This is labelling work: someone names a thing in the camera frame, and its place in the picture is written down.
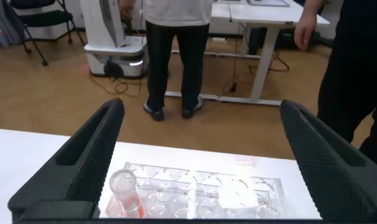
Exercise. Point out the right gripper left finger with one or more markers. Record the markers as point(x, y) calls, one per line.
point(82, 161)

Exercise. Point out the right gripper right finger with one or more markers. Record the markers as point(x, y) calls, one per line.
point(325, 168)

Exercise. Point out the test tube with red pigment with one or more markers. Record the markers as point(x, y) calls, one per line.
point(126, 199)

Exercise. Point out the clear plastic test tube rack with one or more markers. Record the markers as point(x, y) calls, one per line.
point(207, 189)

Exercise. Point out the person in black clothes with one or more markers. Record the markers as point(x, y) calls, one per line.
point(356, 77)

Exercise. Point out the person in white shirt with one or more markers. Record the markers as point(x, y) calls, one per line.
point(176, 62)

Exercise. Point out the white humanoid robot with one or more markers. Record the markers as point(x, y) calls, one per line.
point(104, 25)

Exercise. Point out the black office chair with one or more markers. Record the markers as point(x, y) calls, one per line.
point(39, 17)

